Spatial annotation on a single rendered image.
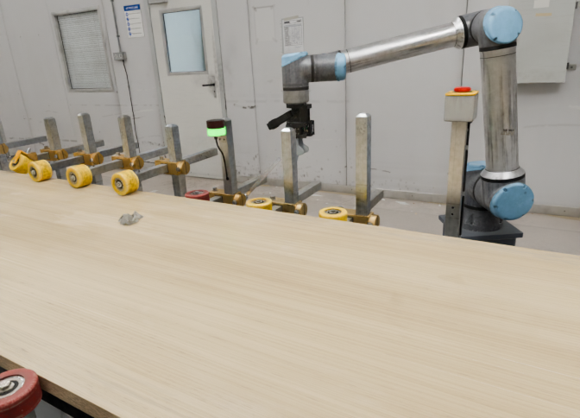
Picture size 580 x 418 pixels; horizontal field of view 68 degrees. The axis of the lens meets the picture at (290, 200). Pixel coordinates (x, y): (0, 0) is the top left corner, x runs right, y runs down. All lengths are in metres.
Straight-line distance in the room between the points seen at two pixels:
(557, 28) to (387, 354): 3.14
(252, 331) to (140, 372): 0.18
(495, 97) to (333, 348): 1.18
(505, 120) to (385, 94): 2.42
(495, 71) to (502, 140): 0.24
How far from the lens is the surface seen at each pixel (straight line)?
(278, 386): 0.64
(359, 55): 1.66
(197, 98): 5.04
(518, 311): 0.85
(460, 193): 1.23
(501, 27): 1.64
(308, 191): 1.60
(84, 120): 2.04
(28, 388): 0.75
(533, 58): 3.61
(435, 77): 3.91
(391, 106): 4.01
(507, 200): 1.73
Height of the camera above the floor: 1.33
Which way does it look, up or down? 19 degrees down
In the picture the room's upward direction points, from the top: 3 degrees counter-clockwise
